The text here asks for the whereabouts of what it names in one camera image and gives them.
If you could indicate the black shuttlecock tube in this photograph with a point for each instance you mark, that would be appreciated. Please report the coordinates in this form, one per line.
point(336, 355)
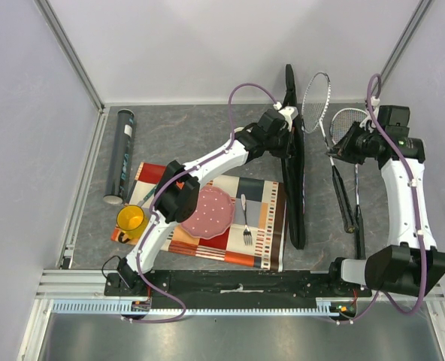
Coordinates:
point(118, 176)

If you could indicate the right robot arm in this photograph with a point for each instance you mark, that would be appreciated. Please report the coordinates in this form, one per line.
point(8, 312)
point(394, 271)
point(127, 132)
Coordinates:
point(410, 264)

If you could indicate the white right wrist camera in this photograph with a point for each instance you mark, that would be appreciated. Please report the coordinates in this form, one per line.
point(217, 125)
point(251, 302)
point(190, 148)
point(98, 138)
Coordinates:
point(373, 103)

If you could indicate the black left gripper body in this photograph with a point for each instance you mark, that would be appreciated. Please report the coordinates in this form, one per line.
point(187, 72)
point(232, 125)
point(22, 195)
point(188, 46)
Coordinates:
point(280, 146)

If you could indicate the teal handled knife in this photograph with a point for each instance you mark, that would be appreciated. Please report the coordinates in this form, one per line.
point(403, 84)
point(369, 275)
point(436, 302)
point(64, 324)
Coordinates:
point(147, 197)

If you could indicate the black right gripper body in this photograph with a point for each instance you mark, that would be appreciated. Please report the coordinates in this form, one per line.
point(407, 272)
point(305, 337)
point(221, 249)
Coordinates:
point(346, 144)

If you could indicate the pink dotted plate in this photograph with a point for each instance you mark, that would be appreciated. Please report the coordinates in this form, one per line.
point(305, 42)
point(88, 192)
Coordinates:
point(213, 215)

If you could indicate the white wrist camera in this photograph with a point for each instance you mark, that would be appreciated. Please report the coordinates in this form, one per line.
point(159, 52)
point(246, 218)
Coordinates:
point(289, 113)
point(373, 103)

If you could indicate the black Crossway racket bag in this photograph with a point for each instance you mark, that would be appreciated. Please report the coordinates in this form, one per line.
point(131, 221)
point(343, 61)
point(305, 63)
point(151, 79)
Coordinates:
point(293, 168)

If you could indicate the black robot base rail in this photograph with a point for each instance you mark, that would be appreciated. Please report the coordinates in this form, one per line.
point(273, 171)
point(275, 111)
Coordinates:
point(252, 289)

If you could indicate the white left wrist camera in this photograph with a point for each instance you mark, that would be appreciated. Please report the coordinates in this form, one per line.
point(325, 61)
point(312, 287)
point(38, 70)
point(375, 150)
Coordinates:
point(289, 113)

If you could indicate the yellow mug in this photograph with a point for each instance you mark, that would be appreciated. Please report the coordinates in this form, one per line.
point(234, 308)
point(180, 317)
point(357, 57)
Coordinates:
point(132, 221)

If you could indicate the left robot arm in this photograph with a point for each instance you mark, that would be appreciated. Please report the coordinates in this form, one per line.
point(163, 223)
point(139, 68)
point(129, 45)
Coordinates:
point(177, 192)

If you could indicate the silver fork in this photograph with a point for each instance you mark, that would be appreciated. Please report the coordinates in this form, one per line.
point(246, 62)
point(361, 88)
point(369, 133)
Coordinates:
point(247, 234)

